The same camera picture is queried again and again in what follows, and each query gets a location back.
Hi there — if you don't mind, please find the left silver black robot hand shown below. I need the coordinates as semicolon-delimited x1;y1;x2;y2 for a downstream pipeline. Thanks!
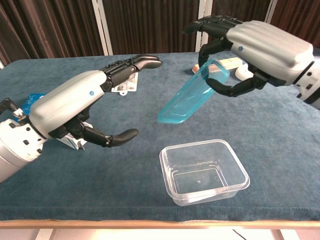
29;53;164;148

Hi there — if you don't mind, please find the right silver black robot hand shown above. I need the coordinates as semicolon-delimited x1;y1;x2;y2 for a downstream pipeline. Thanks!
181;15;315;98

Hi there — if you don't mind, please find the teal container lid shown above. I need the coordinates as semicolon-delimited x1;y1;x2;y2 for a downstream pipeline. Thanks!
157;59;230;125

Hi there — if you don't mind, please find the clear plastic container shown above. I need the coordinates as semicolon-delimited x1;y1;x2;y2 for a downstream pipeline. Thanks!
159;138;251;207

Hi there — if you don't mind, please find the blue snack bag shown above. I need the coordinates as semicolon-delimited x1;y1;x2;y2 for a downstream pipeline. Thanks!
21;92;47;121

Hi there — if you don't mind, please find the white round plastic disc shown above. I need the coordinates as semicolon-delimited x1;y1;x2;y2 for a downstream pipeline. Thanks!
235;63;255;81

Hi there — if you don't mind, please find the yellow rectangular plastic case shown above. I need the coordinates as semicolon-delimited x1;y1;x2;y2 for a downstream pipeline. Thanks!
191;56;243;75

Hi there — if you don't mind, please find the white milk carton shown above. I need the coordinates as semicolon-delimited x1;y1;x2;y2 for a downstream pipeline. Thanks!
56;121;95;152

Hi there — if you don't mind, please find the clear zip pouch with banknote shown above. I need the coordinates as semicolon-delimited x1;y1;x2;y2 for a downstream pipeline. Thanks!
109;71;140;97

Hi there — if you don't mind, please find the blue velvet tablecloth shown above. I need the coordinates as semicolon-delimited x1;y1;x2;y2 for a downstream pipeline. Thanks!
0;51;320;223

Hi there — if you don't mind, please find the white table leg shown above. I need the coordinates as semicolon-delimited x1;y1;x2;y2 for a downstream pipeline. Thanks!
36;228;57;240
271;228;291;240

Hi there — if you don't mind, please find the wooden table edge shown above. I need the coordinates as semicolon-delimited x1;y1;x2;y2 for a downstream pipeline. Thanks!
0;219;320;230

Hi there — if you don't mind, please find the white screen frame post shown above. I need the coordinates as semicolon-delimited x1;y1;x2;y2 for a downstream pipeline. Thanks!
91;0;114;56
194;0;213;53
264;0;279;24

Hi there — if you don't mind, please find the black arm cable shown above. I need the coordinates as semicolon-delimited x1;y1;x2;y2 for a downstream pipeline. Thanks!
0;97;25;121

